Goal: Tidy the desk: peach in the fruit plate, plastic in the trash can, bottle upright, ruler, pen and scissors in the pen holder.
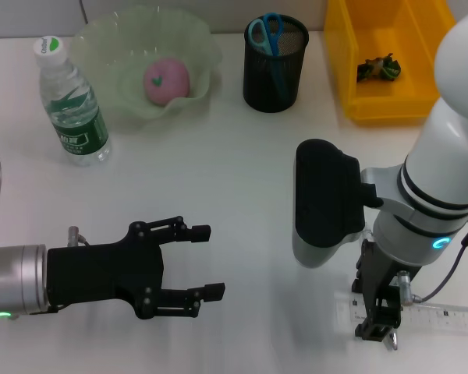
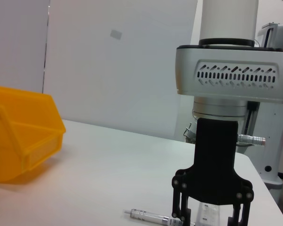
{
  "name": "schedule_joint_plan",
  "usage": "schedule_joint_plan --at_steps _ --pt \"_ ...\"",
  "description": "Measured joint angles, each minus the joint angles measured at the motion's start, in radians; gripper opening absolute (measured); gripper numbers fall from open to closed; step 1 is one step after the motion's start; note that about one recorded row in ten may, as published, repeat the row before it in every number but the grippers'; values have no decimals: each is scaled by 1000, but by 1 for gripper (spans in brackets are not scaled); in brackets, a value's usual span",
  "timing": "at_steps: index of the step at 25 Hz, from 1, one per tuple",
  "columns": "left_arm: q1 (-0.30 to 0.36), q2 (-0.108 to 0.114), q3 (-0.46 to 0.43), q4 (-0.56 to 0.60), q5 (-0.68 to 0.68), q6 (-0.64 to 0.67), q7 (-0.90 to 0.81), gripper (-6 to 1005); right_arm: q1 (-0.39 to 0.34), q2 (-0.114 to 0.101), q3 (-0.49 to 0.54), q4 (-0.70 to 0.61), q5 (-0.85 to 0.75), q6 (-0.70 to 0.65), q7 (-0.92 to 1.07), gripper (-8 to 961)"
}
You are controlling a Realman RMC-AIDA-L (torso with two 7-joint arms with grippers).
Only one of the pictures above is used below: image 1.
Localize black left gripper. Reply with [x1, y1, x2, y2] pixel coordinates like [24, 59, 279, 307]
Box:
[46, 216, 226, 319]

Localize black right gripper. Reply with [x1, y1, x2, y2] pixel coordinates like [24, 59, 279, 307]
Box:
[350, 239, 422, 342]

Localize clear silver ballpoint pen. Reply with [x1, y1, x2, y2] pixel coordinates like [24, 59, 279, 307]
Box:
[358, 229, 399, 351]

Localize clear plastic ruler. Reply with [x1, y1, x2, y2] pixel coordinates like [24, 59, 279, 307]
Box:
[335, 291, 468, 336]

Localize clear green-label water bottle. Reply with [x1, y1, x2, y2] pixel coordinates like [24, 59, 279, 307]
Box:
[33, 35, 112, 168]

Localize pink toy peach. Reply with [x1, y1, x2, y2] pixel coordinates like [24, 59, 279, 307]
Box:
[143, 56, 191, 106]

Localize green plastic wrapper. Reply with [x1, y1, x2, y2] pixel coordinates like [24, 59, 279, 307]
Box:
[355, 54, 402, 85]

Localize blue scissors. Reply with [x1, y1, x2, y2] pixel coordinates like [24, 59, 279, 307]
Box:
[248, 12, 289, 101]

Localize black mesh pen cup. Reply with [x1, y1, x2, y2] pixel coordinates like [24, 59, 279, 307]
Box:
[243, 14, 310, 114]

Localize translucent green fruit plate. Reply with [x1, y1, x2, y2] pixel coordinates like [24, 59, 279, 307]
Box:
[68, 5, 224, 129]

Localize yellow plastic bin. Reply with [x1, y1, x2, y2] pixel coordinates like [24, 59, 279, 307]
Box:
[322, 0, 457, 122]

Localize right gripper cable with connector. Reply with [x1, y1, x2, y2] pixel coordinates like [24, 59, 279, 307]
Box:
[396, 212, 468, 305]

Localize gripper cable with connector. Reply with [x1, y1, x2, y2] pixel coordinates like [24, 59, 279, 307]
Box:
[30, 225, 90, 315]
[396, 212, 468, 305]

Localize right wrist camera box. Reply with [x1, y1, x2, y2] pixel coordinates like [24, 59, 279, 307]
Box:
[292, 139, 383, 270]

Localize left gripper cable with connector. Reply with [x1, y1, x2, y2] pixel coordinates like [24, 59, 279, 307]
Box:
[30, 225, 90, 315]

